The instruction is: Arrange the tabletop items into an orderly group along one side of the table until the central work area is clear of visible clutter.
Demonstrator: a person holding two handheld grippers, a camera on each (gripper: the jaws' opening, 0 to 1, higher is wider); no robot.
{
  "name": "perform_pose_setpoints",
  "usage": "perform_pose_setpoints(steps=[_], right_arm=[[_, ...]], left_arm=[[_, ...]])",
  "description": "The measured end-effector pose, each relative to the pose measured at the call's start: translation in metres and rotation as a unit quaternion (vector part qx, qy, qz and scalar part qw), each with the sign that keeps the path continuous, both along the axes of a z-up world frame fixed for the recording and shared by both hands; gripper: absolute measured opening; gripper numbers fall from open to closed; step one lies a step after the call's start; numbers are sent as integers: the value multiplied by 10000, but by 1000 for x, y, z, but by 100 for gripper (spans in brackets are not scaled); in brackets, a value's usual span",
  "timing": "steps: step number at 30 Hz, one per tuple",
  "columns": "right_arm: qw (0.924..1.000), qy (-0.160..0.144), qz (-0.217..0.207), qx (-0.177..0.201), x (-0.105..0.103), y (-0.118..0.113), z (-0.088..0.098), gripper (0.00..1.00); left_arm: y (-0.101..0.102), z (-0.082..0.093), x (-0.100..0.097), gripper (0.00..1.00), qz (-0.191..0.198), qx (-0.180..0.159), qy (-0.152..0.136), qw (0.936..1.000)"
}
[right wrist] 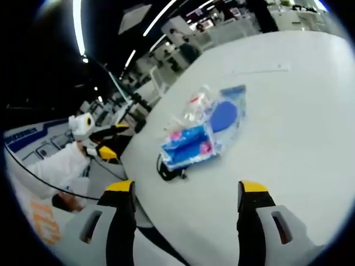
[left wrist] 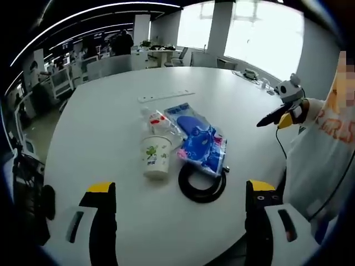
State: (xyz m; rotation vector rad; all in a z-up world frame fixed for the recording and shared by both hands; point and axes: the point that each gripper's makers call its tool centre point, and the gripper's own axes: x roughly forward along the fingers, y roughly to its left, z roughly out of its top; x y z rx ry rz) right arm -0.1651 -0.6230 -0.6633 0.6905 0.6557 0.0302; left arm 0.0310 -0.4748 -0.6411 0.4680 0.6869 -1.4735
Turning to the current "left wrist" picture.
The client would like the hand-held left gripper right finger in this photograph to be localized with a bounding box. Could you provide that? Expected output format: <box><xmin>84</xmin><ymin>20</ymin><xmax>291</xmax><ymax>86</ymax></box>
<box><xmin>245</xmin><ymin>179</ymin><xmax>321</xmax><ymax>266</ymax></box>

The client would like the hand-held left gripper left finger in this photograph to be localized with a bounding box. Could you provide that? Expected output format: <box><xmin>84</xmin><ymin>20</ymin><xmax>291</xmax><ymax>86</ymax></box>
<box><xmin>43</xmin><ymin>182</ymin><xmax>117</xmax><ymax>266</ymax></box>

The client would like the blue printed plastic package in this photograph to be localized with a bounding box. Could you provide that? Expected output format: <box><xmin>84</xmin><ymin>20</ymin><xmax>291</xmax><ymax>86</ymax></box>
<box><xmin>163</xmin><ymin>102</ymin><xmax>229</xmax><ymax>176</ymax></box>

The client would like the white paper cup green print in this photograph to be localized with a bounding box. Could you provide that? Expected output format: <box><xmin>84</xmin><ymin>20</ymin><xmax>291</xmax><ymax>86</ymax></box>
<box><xmin>142</xmin><ymin>134</ymin><xmax>174</xmax><ymax>180</ymax></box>

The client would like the white power strip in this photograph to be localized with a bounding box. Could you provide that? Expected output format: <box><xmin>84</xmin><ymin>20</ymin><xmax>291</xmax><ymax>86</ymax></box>
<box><xmin>137</xmin><ymin>89</ymin><xmax>196</xmax><ymax>104</ymax></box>

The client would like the clear plastic bag red print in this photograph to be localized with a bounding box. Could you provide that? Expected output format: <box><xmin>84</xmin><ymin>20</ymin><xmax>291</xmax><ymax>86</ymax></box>
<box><xmin>139</xmin><ymin>107</ymin><xmax>184</xmax><ymax>142</ymax></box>

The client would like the small white table item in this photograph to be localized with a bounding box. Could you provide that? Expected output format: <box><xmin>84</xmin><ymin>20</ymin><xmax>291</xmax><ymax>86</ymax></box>
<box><xmin>260</xmin><ymin>78</ymin><xmax>276</xmax><ymax>96</ymax></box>

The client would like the small device on table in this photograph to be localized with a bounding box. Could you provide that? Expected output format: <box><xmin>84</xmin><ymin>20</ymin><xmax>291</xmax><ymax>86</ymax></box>
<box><xmin>240</xmin><ymin>68</ymin><xmax>261</xmax><ymax>81</ymax></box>

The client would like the person in white shirt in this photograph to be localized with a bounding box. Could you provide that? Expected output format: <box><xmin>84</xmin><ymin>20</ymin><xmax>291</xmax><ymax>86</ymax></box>
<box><xmin>282</xmin><ymin>52</ymin><xmax>355</xmax><ymax>242</ymax></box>

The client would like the black equipment stand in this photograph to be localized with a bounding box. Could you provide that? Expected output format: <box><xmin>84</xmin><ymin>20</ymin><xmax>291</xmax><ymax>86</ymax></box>
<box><xmin>10</xmin><ymin>145</ymin><xmax>57</xmax><ymax>246</ymax></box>

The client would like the grey chair backrest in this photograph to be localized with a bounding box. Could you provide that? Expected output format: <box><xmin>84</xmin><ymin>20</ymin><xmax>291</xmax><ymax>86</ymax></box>
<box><xmin>86</xmin><ymin>54</ymin><xmax>133</xmax><ymax>81</ymax></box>
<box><xmin>190</xmin><ymin>52</ymin><xmax>219</xmax><ymax>68</ymax></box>

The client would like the white round table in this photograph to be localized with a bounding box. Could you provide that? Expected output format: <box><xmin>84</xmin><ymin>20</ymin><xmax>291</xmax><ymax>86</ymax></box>
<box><xmin>43</xmin><ymin>65</ymin><xmax>295</xmax><ymax>266</ymax></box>

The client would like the grey office chair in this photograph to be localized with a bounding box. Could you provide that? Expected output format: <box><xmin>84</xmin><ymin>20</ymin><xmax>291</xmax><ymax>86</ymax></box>
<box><xmin>164</xmin><ymin>46</ymin><xmax>189</xmax><ymax>68</ymax></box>

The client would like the white background desk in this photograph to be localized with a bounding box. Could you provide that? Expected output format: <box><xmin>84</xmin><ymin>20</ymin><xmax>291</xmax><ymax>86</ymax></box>
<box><xmin>130</xmin><ymin>45</ymin><xmax>181</xmax><ymax>69</ymax></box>

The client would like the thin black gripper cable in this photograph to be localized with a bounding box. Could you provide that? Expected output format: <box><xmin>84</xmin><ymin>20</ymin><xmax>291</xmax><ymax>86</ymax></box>
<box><xmin>275</xmin><ymin>126</ymin><xmax>289</xmax><ymax>160</ymax></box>

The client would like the black cable over shirt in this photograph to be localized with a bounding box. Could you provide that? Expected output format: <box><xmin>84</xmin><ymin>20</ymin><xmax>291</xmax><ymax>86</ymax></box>
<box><xmin>312</xmin><ymin>142</ymin><xmax>355</xmax><ymax>221</ymax></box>

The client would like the white frame chair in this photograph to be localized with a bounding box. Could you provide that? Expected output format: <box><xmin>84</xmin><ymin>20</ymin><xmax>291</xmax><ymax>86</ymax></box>
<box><xmin>49</xmin><ymin>66</ymin><xmax>76</xmax><ymax>98</ymax></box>

